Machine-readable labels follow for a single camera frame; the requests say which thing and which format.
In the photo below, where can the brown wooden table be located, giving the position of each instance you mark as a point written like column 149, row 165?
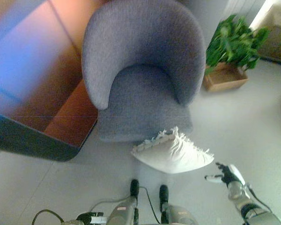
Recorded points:
column 37, row 77

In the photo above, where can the silver right robot leg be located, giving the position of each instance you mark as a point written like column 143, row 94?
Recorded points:
column 173, row 208

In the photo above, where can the green potted plant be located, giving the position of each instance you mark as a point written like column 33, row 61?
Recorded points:
column 234, row 44

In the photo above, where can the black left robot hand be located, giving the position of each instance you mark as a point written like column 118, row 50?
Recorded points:
column 91, row 218

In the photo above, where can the grey fabric tub armchair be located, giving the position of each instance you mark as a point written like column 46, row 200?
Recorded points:
column 142, row 93

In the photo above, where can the silver left robot leg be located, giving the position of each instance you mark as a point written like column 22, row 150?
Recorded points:
column 126, row 208

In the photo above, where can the wooden planter box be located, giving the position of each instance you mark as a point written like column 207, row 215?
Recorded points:
column 224, row 78

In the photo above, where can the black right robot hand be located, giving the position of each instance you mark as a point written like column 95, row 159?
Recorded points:
column 227, row 174

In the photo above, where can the beige wooden cabinet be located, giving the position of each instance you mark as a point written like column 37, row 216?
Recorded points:
column 275, row 37

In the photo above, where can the white fringed pillow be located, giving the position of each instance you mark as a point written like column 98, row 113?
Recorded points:
column 175, row 157

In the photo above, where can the silver robot leg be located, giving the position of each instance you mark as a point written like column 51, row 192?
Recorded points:
column 173, row 208
column 126, row 208

